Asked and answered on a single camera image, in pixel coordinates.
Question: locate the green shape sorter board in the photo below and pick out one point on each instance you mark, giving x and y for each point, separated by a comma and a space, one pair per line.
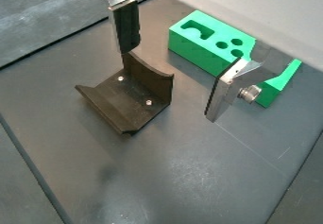
208, 42

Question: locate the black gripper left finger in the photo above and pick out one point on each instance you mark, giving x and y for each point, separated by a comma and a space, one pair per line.
124, 13

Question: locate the black curved holder stand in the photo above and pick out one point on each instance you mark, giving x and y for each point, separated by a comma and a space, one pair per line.
132, 96

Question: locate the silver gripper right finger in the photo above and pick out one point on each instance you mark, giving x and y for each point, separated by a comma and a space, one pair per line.
239, 79

